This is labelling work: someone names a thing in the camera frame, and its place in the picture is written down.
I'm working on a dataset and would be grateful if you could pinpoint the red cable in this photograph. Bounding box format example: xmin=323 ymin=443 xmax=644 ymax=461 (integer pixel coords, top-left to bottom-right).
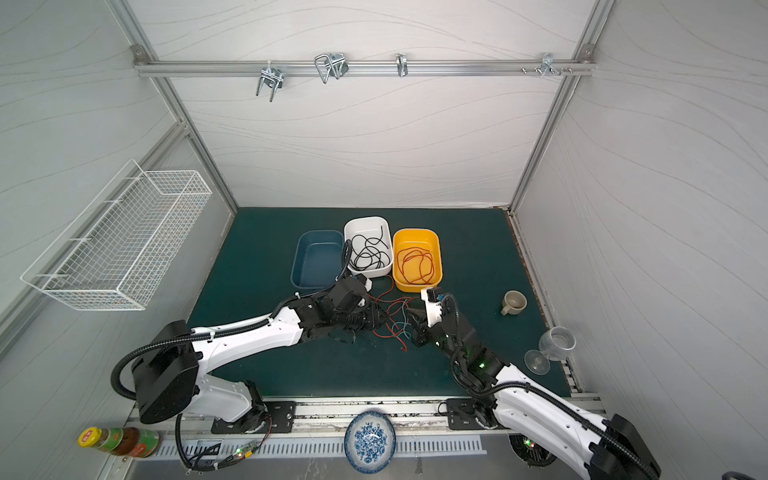
xmin=395 ymin=244 xmax=437 ymax=287
xmin=367 ymin=275 xmax=421 ymax=353

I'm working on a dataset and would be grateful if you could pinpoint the black cable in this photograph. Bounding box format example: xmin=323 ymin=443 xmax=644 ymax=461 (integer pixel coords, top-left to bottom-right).
xmin=345 ymin=225 xmax=392 ymax=272

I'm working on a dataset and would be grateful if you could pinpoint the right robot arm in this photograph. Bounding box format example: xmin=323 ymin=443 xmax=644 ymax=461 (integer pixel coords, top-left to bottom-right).
xmin=411 ymin=288 xmax=661 ymax=479

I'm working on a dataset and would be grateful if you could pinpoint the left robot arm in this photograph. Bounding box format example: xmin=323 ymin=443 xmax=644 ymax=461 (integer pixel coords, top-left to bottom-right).
xmin=110 ymin=241 xmax=385 ymax=429

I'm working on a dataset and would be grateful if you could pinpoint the white plastic bin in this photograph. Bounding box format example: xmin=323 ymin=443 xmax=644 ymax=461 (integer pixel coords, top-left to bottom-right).
xmin=343 ymin=216 xmax=394 ymax=279

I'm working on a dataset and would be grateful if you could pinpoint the yellow plastic bin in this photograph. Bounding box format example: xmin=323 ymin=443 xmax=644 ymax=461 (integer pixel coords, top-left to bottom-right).
xmin=392 ymin=228 xmax=443 ymax=293

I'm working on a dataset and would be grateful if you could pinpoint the blue plastic bin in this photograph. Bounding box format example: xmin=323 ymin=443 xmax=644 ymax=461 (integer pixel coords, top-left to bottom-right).
xmin=290 ymin=230 xmax=344 ymax=294

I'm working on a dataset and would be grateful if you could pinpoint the beige mug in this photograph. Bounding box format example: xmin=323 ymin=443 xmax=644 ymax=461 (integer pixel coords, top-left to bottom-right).
xmin=501 ymin=290 xmax=528 ymax=316

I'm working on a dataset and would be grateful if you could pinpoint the wine glass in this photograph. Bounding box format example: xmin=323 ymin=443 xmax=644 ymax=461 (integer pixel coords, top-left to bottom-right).
xmin=524 ymin=350 xmax=551 ymax=376

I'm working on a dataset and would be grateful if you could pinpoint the blue white patterned plate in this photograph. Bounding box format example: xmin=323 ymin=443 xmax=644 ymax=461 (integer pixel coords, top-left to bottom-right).
xmin=343 ymin=410 xmax=397 ymax=474

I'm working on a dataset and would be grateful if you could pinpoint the clear glass jar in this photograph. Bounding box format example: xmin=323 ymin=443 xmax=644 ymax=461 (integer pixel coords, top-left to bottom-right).
xmin=538 ymin=326 xmax=577 ymax=362

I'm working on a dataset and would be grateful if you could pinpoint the sauce bottle yellow cap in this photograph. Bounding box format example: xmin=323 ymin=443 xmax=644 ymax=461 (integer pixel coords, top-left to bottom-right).
xmin=77 ymin=427 xmax=161 ymax=458

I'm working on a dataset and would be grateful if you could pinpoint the metal U-bolt hook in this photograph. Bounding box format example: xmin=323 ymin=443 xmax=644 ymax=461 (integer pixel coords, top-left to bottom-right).
xmin=314 ymin=52 xmax=349 ymax=84

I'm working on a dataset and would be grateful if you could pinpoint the metal clamp hook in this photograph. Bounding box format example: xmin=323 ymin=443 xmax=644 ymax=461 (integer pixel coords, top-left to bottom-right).
xmin=255 ymin=64 xmax=284 ymax=102

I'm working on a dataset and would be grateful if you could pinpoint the metal corner hook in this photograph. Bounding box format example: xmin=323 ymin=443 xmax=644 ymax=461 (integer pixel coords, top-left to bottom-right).
xmin=520 ymin=53 xmax=573 ymax=77

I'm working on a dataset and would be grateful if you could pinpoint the aluminium crossbar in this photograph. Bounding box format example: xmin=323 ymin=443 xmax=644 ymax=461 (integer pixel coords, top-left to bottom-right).
xmin=134 ymin=57 xmax=597 ymax=78

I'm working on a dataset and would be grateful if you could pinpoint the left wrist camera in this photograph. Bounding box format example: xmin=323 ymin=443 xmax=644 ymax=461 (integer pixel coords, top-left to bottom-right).
xmin=355 ymin=274 xmax=373 ymax=293

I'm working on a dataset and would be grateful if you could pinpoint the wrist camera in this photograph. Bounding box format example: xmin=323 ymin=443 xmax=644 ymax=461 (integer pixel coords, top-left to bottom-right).
xmin=355 ymin=274 xmax=373 ymax=293
xmin=420 ymin=287 xmax=446 ymax=328

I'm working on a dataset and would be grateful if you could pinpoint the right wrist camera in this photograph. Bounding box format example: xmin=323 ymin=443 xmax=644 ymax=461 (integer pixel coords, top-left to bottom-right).
xmin=420 ymin=287 xmax=446 ymax=328

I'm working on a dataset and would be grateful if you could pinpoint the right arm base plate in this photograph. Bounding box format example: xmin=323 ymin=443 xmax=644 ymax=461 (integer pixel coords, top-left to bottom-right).
xmin=439 ymin=398 xmax=500 ymax=431

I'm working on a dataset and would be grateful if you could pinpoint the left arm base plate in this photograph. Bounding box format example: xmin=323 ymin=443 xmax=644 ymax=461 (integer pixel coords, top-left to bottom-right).
xmin=211 ymin=401 xmax=297 ymax=435

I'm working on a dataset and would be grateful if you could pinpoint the small metal bracket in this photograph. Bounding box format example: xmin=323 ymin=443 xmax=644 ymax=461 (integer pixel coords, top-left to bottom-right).
xmin=395 ymin=53 xmax=408 ymax=78

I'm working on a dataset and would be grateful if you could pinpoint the white wire basket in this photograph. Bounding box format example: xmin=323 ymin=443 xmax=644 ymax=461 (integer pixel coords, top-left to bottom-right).
xmin=20 ymin=160 xmax=212 ymax=311

